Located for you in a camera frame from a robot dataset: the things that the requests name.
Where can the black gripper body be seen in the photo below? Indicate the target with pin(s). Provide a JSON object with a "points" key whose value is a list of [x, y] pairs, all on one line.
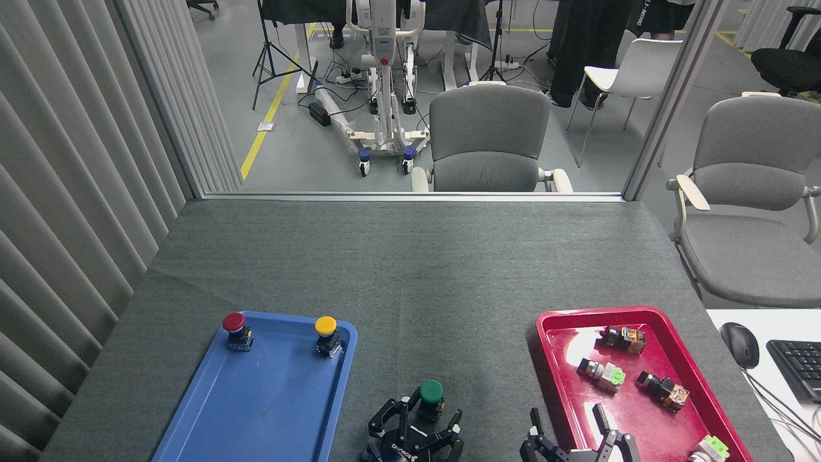
{"points": [[401, 446], [580, 457]]}

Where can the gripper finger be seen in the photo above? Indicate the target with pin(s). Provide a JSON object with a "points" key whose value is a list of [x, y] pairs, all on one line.
{"points": [[452, 443], [391, 420], [539, 449], [622, 449]]}

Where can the green push button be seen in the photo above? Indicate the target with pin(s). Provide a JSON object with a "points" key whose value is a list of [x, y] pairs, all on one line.
{"points": [[431, 391]]}

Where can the yellow push button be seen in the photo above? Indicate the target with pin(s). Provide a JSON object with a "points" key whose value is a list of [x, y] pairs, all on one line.
{"points": [[326, 325]]}

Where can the red push button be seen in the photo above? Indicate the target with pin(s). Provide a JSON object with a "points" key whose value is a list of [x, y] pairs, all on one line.
{"points": [[234, 322]]}

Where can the red plastic tray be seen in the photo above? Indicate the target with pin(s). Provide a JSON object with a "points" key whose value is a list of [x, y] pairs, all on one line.
{"points": [[641, 423]]}

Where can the blue plastic tray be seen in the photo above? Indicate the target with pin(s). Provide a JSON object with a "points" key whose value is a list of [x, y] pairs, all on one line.
{"points": [[256, 398]]}

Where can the black computer mouse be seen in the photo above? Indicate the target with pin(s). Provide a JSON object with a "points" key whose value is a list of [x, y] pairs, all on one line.
{"points": [[741, 345]]}

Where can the black keyboard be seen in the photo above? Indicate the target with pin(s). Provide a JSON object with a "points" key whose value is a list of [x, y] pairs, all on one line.
{"points": [[802, 369]]}

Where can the white desk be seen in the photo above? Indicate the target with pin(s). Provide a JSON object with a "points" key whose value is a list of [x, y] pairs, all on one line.
{"points": [[779, 324]]}

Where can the grey armchair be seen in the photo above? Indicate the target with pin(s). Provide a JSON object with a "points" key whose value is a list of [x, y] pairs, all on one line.
{"points": [[750, 212], [487, 138]]}

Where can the black power adapter box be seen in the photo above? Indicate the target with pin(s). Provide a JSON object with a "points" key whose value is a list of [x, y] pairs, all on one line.
{"points": [[319, 113]]}

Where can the white stand on wheels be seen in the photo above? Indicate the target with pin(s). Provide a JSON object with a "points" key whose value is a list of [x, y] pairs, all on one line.
{"points": [[385, 96]]}

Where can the white power strip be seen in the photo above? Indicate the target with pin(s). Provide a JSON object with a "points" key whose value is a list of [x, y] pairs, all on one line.
{"points": [[507, 64], [348, 79]]}

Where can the black tripod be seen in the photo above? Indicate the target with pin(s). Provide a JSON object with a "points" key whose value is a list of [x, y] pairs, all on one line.
{"points": [[269, 54], [494, 58]]}

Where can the white plastic chair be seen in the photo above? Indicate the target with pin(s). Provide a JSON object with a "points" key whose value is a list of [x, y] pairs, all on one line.
{"points": [[641, 67]]}

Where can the person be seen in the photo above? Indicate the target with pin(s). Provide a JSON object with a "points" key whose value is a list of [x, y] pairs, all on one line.
{"points": [[587, 45]]}

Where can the black office chair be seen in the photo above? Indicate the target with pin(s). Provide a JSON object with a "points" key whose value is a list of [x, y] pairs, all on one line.
{"points": [[786, 64], [204, 6]]}

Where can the black and orange switch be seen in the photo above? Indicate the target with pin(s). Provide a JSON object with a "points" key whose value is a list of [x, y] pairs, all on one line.
{"points": [[667, 391], [625, 339]]}

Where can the green and white switch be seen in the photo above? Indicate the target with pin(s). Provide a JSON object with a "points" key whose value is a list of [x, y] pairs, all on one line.
{"points": [[606, 375], [710, 448]]}

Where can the silver frame post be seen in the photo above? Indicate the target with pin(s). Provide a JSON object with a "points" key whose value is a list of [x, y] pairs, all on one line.
{"points": [[673, 96]]}

